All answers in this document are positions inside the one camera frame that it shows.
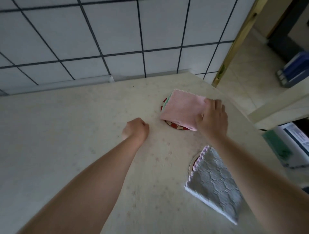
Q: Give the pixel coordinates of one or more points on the person's right thumb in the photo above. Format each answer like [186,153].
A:
[199,119]

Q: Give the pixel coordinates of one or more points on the grey folded cloth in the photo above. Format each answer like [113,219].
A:
[214,185]

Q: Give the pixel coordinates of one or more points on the person's left fingers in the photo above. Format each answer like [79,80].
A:
[141,123]

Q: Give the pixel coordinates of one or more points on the green packet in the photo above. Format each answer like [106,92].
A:
[275,144]

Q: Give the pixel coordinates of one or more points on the person's right forearm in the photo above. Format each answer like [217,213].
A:
[260,190]

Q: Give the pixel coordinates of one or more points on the white plate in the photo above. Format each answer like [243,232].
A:
[194,162]

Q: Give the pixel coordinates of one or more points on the wooden door frame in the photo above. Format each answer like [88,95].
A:
[235,41]

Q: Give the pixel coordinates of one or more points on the person's right hand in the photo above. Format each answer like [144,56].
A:
[213,120]

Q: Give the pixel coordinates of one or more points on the person's left forearm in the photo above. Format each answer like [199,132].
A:
[79,188]

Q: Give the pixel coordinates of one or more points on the white box with blue label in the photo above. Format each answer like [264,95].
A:
[293,142]

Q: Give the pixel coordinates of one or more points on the pink cloth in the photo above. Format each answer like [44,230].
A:
[182,108]

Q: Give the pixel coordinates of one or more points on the blue and grey box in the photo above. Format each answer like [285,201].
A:
[293,70]

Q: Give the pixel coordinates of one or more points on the person's left hand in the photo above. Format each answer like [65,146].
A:
[135,130]

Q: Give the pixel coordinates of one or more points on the dark cabinet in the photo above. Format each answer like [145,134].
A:
[288,29]

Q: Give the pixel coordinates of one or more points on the red patterned plate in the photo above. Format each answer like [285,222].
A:
[177,126]

